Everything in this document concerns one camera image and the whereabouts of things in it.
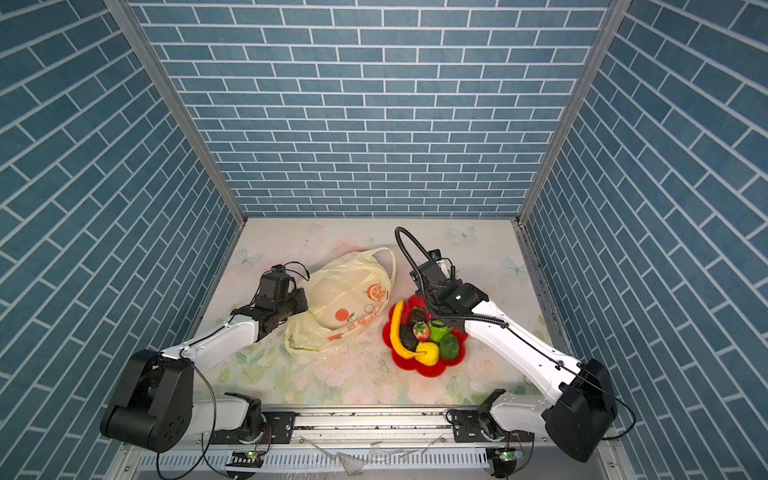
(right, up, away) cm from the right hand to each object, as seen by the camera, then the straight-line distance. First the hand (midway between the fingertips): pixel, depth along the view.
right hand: (440, 285), depth 81 cm
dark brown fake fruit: (-6, -10, +8) cm, 14 cm away
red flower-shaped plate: (-8, -7, +12) cm, 16 cm away
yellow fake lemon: (-2, -19, 0) cm, 19 cm away
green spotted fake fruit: (0, -14, +4) cm, 14 cm away
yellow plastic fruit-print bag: (-29, -6, +18) cm, 34 cm away
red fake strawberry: (-5, -13, +2) cm, 14 cm away
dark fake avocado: (-9, -16, +4) cm, 18 cm away
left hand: (-40, -5, +11) cm, 42 cm away
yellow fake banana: (-12, -14, +4) cm, 19 cm away
